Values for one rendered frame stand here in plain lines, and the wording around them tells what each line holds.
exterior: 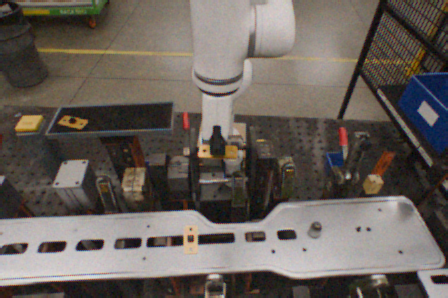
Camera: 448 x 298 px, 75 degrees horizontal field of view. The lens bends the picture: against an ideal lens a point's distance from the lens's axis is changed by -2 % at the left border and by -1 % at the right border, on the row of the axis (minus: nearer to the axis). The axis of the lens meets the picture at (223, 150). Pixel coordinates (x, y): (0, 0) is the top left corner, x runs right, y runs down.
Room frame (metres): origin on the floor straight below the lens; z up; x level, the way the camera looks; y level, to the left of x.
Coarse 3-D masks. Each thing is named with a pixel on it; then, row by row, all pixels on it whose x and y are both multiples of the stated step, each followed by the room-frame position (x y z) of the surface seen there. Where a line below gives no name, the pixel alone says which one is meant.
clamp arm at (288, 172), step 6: (288, 162) 0.56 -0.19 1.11; (282, 168) 0.55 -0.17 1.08; (288, 168) 0.54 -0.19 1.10; (294, 168) 0.54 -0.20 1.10; (282, 174) 0.54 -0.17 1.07; (288, 174) 0.53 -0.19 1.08; (294, 174) 0.54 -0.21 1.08; (282, 180) 0.53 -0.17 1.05; (288, 180) 0.53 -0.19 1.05; (282, 186) 0.53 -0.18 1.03; (288, 186) 0.53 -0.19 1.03; (282, 192) 0.52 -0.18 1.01; (288, 192) 0.52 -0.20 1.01
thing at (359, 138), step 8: (360, 136) 0.56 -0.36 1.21; (368, 136) 0.55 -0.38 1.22; (352, 144) 0.56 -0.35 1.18; (360, 144) 0.53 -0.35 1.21; (368, 144) 0.52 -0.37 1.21; (352, 152) 0.54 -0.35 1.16; (360, 152) 0.55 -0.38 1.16; (352, 160) 0.55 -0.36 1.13; (360, 160) 0.54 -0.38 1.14; (344, 168) 0.54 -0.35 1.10; (352, 168) 0.54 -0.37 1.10; (344, 176) 0.53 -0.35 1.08; (352, 176) 0.53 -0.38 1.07
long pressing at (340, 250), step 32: (0, 224) 0.41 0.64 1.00; (32, 224) 0.42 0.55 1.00; (64, 224) 0.42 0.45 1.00; (96, 224) 0.42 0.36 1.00; (128, 224) 0.42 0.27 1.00; (160, 224) 0.42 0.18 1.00; (192, 224) 0.42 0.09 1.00; (224, 224) 0.42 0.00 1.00; (256, 224) 0.42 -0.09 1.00; (288, 224) 0.42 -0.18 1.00; (352, 224) 0.42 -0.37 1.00; (384, 224) 0.42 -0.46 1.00; (416, 224) 0.42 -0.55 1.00; (0, 256) 0.32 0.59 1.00; (32, 256) 0.32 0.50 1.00; (64, 256) 0.32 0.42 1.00; (96, 256) 0.32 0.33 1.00; (128, 256) 0.32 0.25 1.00; (160, 256) 0.32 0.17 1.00; (192, 256) 0.32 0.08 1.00; (224, 256) 0.32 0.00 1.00; (256, 256) 0.32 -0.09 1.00; (288, 256) 0.32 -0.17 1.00; (320, 256) 0.32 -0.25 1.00; (352, 256) 0.32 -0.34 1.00; (384, 256) 0.32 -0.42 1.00; (416, 256) 0.32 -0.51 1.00
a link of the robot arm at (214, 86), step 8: (200, 80) 0.41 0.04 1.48; (208, 80) 0.40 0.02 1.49; (216, 80) 0.40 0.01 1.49; (224, 80) 0.40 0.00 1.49; (232, 80) 0.40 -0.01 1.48; (240, 80) 0.42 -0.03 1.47; (200, 88) 0.41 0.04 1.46; (208, 88) 0.40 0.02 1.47; (216, 88) 0.40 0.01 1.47; (224, 88) 0.40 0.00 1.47; (232, 88) 0.40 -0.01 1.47
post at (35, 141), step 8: (40, 128) 0.67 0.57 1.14; (24, 136) 0.64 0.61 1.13; (32, 136) 0.64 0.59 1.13; (40, 136) 0.65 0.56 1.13; (24, 144) 0.64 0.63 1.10; (32, 144) 0.64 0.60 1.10; (40, 144) 0.64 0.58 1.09; (48, 144) 0.65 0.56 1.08; (56, 144) 0.69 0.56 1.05; (32, 152) 0.64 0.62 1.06; (40, 152) 0.64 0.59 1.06; (48, 152) 0.64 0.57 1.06; (56, 152) 0.67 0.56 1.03; (40, 160) 0.65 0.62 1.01; (48, 160) 0.65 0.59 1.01; (56, 160) 0.65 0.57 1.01; (64, 160) 0.69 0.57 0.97; (48, 168) 0.65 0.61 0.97; (56, 168) 0.65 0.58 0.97
